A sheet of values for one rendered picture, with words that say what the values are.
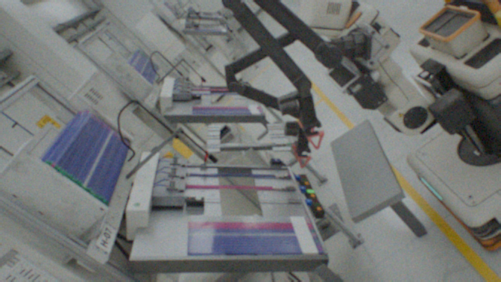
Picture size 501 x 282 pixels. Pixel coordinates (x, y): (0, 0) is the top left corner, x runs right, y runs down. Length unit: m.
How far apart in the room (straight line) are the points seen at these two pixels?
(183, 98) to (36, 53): 2.25
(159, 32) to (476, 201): 5.09
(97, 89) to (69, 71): 2.08
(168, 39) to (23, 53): 2.17
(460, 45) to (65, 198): 1.54
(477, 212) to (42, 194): 1.69
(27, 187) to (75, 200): 0.15
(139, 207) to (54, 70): 3.42
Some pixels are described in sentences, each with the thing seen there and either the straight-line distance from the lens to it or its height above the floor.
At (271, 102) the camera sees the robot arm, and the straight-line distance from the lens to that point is 1.79.
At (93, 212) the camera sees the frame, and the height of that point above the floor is 1.42.
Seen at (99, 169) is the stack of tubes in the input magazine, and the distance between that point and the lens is 1.60.
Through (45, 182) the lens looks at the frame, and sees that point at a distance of 1.43.
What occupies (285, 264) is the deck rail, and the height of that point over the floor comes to 0.82.
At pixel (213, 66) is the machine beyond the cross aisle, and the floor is 0.51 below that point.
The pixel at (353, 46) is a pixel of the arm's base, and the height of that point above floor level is 1.21.
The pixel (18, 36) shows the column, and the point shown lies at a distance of 4.85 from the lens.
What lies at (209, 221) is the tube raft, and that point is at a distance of 1.59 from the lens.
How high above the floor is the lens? 1.75
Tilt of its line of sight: 23 degrees down
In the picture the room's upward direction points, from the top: 46 degrees counter-clockwise
